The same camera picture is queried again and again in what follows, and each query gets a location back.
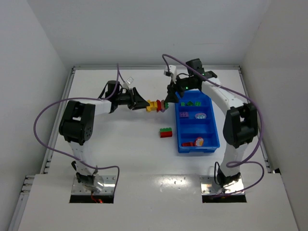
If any yellow lego piece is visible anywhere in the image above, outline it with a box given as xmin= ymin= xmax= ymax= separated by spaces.
xmin=146 ymin=100 xmax=157 ymax=112

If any purple curved lego brick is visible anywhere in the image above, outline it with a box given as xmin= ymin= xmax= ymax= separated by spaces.
xmin=180 ymin=112 xmax=189 ymax=118

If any red curved lego brick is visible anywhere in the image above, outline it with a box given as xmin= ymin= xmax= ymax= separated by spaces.
xmin=181 ymin=142 xmax=195 ymax=147

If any red flower lego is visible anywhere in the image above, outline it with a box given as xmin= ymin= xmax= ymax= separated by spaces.
xmin=194 ymin=137 xmax=204 ymax=147

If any purple flower lego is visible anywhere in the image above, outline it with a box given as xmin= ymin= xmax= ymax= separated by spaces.
xmin=195 ymin=113 xmax=207 ymax=119

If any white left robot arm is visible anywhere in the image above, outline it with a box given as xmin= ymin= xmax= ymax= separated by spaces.
xmin=59 ymin=80 xmax=150 ymax=193

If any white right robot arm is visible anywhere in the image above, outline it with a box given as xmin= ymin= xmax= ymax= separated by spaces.
xmin=164 ymin=59 xmax=258 ymax=189

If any green top lego brick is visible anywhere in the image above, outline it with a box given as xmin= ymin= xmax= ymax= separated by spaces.
xmin=159 ymin=128 xmax=172 ymax=133

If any red bottom lego brick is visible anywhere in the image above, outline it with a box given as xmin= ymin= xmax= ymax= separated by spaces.
xmin=160 ymin=131 xmax=173 ymax=138

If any blue compartment bin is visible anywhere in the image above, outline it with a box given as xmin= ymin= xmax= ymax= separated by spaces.
xmin=175 ymin=90 xmax=220 ymax=153

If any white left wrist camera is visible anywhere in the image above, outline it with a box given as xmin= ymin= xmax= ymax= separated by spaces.
xmin=123 ymin=77 xmax=134 ymax=90

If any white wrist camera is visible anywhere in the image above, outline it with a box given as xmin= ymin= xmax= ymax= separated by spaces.
xmin=164 ymin=65 xmax=178 ymax=83
xmin=123 ymin=77 xmax=134 ymax=90

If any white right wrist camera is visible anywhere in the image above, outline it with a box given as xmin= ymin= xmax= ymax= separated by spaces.
xmin=164 ymin=65 xmax=178 ymax=83

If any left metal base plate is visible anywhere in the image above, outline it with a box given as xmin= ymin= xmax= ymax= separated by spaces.
xmin=71 ymin=175 xmax=116 ymax=195

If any metal base plate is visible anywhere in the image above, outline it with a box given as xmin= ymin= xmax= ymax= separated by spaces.
xmin=200 ymin=175 xmax=245 ymax=196
xmin=71 ymin=175 xmax=116 ymax=195

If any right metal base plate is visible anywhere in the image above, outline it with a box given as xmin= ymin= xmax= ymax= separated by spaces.
xmin=200 ymin=175 xmax=245 ymax=196

